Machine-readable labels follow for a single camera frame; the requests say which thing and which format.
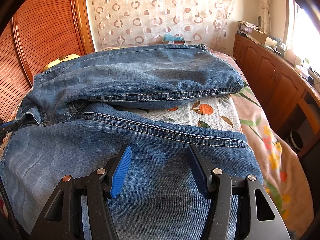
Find blue denim jeans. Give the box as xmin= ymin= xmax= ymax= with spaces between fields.
xmin=1 ymin=44 xmax=263 ymax=239

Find floral pink blanket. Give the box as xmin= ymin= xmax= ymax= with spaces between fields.
xmin=207 ymin=47 xmax=315 ymax=238

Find yellow Pikachu plush toy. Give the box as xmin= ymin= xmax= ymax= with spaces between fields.
xmin=43 ymin=54 xmax=80 ymax=71

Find orange print bed sheet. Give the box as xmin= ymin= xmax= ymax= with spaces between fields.
xmin=0 ymin=94 xmax=242 ymax=160

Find wooden slatted wardrobe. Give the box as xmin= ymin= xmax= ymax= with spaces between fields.
xmin=1 ymin=0 xmax=94 ymax=121

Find long wooden sideboard cabinet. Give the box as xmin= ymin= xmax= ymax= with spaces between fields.
xmin=233 ymin=34 xmax=319 ymax=157

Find circle pattern sheer curtain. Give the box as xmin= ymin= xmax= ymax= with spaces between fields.
xmin=86 ymin=0 xmax=234 ymax=51

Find cardboard box on cabinet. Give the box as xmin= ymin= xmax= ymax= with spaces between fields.
xmin=251 ymin=29 xmax=278 ymax=47

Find box with teal cloth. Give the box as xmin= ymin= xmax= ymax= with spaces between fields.
xmin=162 ymin=34 xmax=185 ymax=44

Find stack of books papers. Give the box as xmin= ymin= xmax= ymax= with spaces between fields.
xmin=237 ymin=21 xmax=260 ymax=36

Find beige window curtain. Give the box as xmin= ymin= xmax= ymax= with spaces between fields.
xmin=259 ymin=0 xmax=271 ymax=35

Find window with wooden frame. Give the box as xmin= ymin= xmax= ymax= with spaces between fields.
xmin=285 ymin=0 xmax=319 ymax=72

